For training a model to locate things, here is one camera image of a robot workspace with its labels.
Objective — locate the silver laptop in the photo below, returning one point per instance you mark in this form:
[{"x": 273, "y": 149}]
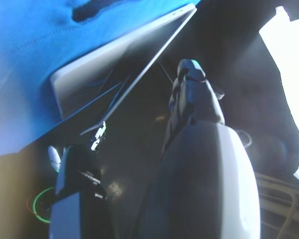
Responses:
[{"x": 94, "y": 72}]

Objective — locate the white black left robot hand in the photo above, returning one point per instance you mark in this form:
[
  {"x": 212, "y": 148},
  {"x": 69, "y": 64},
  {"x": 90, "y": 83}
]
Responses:
[{"x": 204, "y": 179}]

